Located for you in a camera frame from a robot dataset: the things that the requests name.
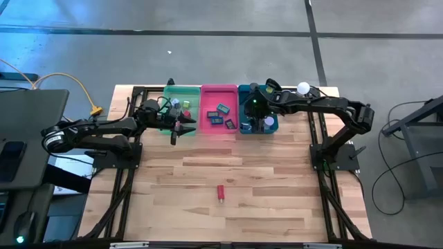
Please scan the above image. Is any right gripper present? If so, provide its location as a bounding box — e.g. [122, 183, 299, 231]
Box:
[243, 88, 278, 134]

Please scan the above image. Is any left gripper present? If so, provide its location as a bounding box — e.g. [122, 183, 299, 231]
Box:
[140, 98, 197, 146]

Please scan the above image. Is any teal plastic bin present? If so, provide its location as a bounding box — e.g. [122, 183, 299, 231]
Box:
[237, 84, 280, 135]

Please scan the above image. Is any green plastic bin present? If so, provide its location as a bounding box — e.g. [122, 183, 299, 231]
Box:
[158, 85, 201, 136]

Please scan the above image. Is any pink plastic bin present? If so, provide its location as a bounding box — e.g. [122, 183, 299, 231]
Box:
[199, 84, 240, 135]

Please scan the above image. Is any white light bulb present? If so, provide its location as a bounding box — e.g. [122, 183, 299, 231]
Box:
[296, 81, 311, 96]

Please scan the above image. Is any white booklet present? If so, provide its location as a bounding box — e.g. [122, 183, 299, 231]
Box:
[48, 154, 95, 196]

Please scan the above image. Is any black bar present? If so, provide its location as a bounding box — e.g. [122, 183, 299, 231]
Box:
[44, 164, 93, 194]

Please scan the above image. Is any dark grey desk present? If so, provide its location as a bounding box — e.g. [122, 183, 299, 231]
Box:
[0, 89, 70, 191]

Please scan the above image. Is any grey metal table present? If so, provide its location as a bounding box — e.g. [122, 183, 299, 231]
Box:
[382, 95, 443, 201]

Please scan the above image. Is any black power strip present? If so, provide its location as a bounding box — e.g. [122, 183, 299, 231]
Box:
[0, 71, 39, 82]

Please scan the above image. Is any black smartphone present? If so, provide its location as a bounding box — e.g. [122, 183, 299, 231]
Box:
[0, 140, 27, 183]

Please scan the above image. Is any black computer mouse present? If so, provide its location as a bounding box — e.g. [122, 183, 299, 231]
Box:
[13, 210, 37, 243]

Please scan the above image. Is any black aluminium table frame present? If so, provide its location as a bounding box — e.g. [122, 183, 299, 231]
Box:
[78, 84, 373, 243]

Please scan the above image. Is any thin black cable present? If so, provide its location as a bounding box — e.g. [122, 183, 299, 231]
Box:
[309, 84, 332, 98]

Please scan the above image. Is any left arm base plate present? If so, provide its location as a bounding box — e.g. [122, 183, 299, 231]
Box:
[84, 142, 143, 170]

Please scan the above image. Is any yellow cable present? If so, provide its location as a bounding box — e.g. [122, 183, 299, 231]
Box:
[0, 57, 104, 117]

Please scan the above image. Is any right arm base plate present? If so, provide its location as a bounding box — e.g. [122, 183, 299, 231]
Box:
[309, 143, 367, 173]

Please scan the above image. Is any black floor cable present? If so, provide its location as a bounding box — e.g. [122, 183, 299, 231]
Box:
[370, 100, 443, 216]

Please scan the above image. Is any silver bracket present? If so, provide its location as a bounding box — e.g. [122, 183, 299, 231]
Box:
[303, 243, 343, 249]
[109, 241, 150, 249]

